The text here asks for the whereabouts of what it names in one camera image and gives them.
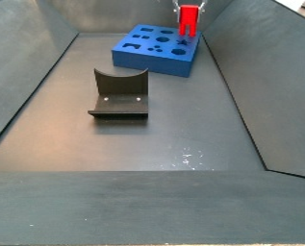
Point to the red two-pronged block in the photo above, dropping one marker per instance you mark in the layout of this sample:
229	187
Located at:
188	20

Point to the blue shape-sorter board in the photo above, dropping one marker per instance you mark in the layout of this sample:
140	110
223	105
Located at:
157	48

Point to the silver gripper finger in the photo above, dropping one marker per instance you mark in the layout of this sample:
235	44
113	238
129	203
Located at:
201	8
177	9

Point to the black curved holder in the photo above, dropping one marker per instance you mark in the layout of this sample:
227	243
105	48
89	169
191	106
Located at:
122	95

